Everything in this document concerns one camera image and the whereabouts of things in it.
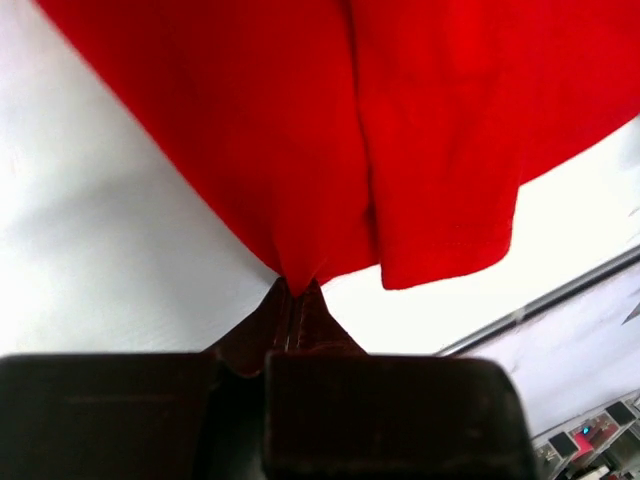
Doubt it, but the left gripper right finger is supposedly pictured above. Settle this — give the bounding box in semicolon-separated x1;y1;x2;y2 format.
263;283;538;479

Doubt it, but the red t shirt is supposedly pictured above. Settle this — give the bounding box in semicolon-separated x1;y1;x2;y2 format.
41;1;639;293

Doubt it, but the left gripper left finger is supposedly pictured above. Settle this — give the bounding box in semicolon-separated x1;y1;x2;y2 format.
1;280;291;479

